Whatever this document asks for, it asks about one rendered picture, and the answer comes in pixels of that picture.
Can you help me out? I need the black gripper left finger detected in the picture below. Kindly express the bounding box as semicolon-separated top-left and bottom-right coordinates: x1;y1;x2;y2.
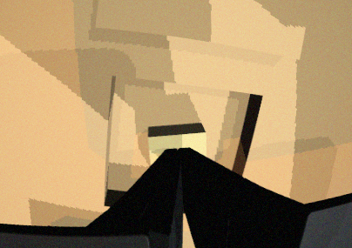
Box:
0;150;184;248

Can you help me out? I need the yellow block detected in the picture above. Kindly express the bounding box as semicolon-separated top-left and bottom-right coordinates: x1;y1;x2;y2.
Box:
148;123;207;164

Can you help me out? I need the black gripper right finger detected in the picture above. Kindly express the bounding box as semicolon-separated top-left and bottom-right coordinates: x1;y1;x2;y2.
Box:
179;148;352;248

